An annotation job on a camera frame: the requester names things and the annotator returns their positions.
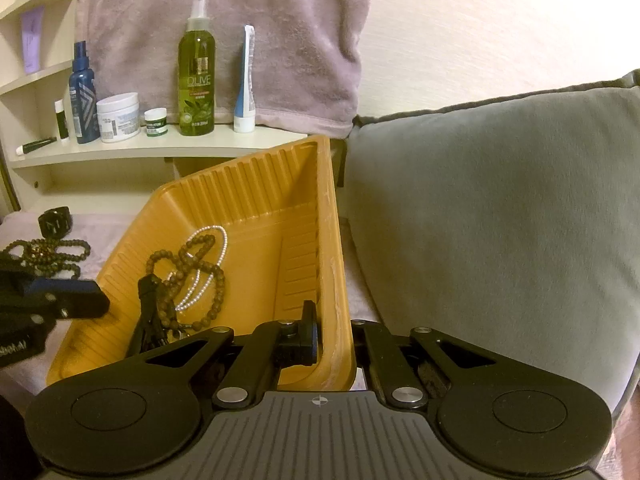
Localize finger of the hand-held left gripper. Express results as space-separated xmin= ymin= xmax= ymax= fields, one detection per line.
xmin=0 ymin=255 xmax=40 ymax=291
xmin=15 ymin=277 xmax=111 ymax=320

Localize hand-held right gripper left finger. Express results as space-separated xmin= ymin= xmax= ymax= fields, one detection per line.
xmin=127 ymin=300 xmax=321 ymax=408

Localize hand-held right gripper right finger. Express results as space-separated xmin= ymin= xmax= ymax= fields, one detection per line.
xmin=350 ymin=318 xmax=511 ymax=409

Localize black wristwatch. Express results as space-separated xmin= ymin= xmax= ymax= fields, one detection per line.
xmin=38 ymin=206 xmax=72 ymax=237

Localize black strap bracelet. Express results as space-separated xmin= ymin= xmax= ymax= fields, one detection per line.
xmin=124 ymin=274 xmax=177 ymax=358

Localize white pearl bracelet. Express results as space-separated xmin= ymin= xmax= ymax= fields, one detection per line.
xmin=175 ymin=225 xmax=229 ymax=311

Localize orange plastic tray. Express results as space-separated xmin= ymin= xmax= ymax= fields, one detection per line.
xmin=46 ymin=134 xmax=357 ymax=392

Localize dark green pen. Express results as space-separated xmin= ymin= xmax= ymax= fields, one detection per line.
xmin=15 ymin=137 xmax=57 ymax=156

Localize white green lip balm stick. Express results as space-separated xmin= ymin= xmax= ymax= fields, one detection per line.
xmin=54 ymin=100 xmax=69 ymax=141

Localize cream shelf unit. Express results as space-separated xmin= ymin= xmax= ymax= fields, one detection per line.
xmin=0 ymin=0 xmax=308 ymax=211

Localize blue spray bottle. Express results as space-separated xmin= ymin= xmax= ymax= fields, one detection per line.
xmin=69 ymin=41 xmax=101 ymax=144

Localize white cream jar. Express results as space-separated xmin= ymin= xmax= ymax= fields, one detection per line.
xmin=96 ymin=92 xmax=141 ymax=143

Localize grey cushion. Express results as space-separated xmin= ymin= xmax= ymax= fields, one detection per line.
xmin=342 ymin=70 xmax=640 ymax=421

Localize small green white jar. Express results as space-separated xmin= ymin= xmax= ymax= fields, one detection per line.
xmin=144 ymin=108 xmax=168 ymax=138

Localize purple tube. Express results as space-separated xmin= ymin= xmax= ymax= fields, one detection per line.
xmin=20 ymin=7 xmax=47 ymax=75

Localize white blue tube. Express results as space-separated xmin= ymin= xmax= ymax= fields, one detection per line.
xmin=233 ymin=25 xmax=257 ymax=134

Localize green spray bottle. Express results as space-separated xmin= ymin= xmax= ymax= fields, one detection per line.
xmin=178 ymin=0 xmax=217 ymax=137

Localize mauve hanging towel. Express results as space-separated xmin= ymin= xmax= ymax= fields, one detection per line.
xmin=80 ymin=0 xmax=377 ymax=138

